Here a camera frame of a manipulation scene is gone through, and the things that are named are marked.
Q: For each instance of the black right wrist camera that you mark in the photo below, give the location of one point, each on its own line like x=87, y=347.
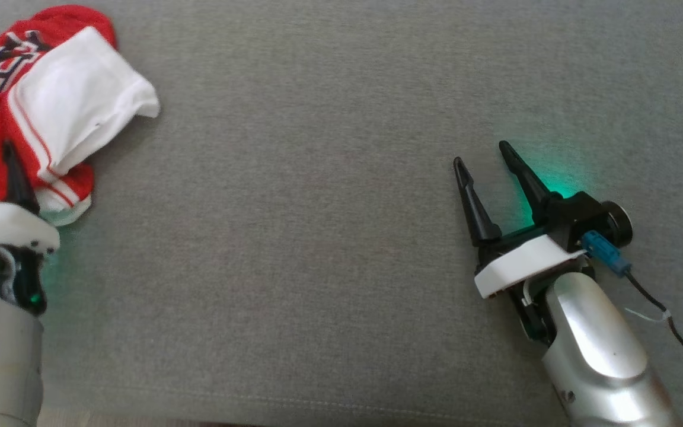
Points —
x=584, y=216

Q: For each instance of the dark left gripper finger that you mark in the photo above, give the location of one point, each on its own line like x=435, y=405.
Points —
x=20, y=190

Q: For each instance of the large grey sofa seat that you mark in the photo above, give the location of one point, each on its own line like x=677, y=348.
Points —
x=318, y=237

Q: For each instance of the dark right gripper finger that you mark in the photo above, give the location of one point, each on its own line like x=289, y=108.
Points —
x=528, y=184
x=478, y=219

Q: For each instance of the red white lettered jersey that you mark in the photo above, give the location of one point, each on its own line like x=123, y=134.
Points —
x=69, y=101

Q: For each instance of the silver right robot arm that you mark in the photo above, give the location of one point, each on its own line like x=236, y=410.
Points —
x=596, y=350

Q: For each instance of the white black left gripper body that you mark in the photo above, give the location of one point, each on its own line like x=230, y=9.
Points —
x=3, y=228

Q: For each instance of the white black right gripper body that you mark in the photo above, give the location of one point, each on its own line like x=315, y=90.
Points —
x=519, y=264

